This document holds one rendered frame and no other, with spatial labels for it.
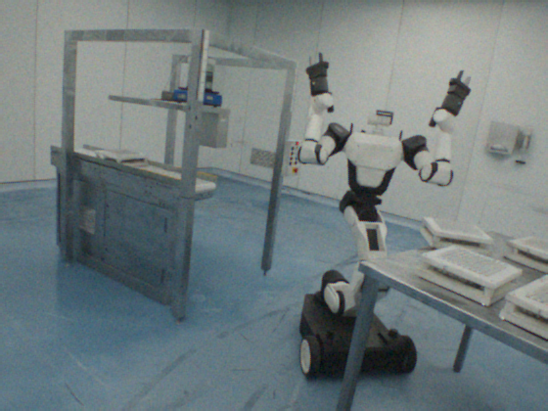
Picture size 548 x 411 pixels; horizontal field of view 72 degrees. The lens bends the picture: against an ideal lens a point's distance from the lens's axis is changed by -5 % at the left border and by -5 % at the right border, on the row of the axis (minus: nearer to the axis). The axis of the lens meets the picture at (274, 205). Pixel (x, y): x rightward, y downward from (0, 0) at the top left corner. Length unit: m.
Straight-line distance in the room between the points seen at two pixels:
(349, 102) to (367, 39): 0.86
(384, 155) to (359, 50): 3.91
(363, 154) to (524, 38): 3.63
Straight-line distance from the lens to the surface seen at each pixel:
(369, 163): 2.04
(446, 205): 5.39
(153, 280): 2.63
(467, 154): 5.31
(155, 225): 2.50
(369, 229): 2.10
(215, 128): 2.32
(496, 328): 1.18
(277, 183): 2.92
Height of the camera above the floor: 1.28
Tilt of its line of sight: 14 degrees down
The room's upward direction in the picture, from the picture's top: 8 degrees clockwise
